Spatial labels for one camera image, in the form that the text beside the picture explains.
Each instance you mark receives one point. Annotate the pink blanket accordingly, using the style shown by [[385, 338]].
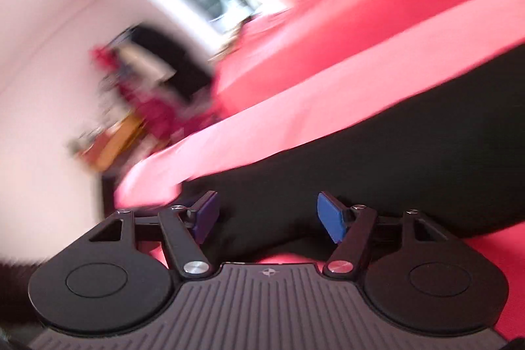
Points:
[[311, 104]]

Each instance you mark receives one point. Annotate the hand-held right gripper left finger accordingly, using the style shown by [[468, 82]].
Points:
[[205, 216]]

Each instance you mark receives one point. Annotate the cluttered shelf with items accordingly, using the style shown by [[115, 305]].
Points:
[[156, 108]]

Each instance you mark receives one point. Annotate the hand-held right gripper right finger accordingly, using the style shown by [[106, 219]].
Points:
[[330, 216]]

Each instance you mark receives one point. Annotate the wooden furniture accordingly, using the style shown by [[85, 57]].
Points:
[[117, 145]]

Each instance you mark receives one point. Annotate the dark shelf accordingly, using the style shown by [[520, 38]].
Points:
[[164, 59]]

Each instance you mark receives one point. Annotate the black pants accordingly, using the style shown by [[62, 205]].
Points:
[[389, 153]]

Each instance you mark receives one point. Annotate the dark cloth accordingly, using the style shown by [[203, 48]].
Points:
[[14, 292]]

